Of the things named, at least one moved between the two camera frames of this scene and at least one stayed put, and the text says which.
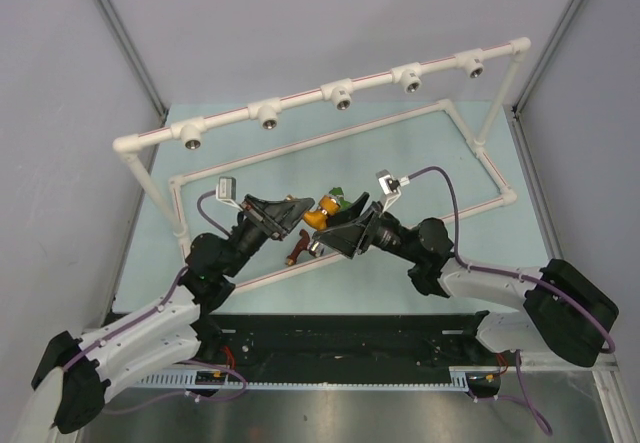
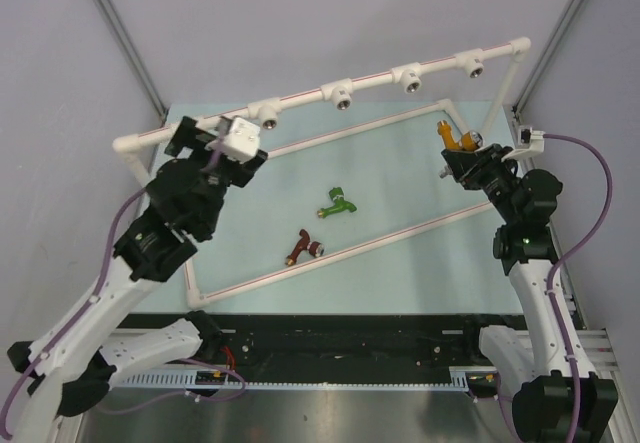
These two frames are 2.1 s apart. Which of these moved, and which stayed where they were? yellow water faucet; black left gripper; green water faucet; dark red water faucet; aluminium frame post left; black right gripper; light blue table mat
Moved: black right gripper; black left gripper; yellow water faucet
Stayed: dark red water faucet; aluminium frame post left; light blue table mat; green water faucet
